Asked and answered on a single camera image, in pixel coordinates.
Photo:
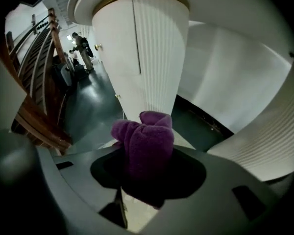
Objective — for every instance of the brown wooden bed frame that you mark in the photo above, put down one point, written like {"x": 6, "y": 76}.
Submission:
{"x": 39, "y": 121}

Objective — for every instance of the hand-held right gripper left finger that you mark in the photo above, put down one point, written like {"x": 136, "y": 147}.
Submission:
{"x": 76, "y": 180}

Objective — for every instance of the grey bin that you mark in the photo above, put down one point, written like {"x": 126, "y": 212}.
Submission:
{"x": 62, "y": 73}

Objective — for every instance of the white vanity table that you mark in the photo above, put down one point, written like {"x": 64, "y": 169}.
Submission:
{"x": 156, "y": 57}

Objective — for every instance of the purple cloth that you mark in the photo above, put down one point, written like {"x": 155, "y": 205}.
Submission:
{"x": 147, "y": 143}

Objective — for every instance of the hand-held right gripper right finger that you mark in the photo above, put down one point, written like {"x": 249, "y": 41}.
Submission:
{"x": 198, "y": 212}

